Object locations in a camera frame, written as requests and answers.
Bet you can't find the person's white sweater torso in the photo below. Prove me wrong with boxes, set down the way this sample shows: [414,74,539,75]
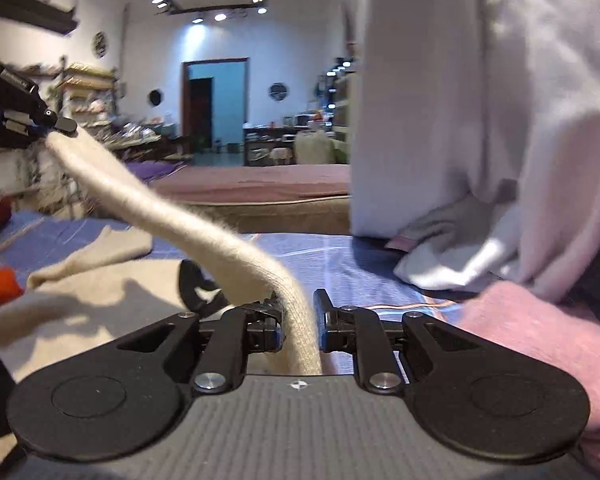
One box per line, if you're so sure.
[337,0,600,306]

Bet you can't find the beige armchair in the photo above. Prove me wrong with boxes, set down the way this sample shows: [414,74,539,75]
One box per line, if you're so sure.
[294,130,351,165]

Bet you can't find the purple cloth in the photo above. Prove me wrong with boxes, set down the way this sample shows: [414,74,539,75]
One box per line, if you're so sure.
[125,160,191,184]

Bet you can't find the person's pink fleece leg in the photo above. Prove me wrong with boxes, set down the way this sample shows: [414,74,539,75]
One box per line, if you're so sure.
[452,280,600,478]

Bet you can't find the cream and black knit sweater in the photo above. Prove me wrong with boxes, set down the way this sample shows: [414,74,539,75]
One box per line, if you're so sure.
[0,127,326,386]

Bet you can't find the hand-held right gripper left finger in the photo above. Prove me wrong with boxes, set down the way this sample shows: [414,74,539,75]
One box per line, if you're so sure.
[116,302,285,394]

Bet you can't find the blue plaid bedsheet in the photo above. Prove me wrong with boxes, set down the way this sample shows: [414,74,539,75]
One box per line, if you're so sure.
[0,209,486,377]

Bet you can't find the cluttered work table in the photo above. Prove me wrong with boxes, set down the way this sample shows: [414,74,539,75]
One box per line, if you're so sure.
[102,119,181,157]

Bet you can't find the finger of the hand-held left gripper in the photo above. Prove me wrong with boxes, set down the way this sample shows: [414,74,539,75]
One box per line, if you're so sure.
[32,107,79,135]

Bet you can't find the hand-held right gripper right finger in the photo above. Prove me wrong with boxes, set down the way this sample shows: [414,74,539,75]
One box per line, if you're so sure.
[313,288,484,395]

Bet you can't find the brown door frame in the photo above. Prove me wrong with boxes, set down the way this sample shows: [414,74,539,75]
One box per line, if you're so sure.
[182,57,250,155]

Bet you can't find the dark wooden cabinet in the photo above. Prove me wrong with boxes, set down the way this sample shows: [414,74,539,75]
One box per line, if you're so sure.
[243,127,301,166]

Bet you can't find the brown mattress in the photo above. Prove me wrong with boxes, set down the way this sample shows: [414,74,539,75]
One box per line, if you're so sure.
[147,162,353,235]

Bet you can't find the wall shelves with small goods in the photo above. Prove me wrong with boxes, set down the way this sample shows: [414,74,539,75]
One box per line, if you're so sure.
[52,62,122,128]

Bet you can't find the tall lit display shelf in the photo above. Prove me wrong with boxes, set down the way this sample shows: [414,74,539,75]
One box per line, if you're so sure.
[324,55,354,136]

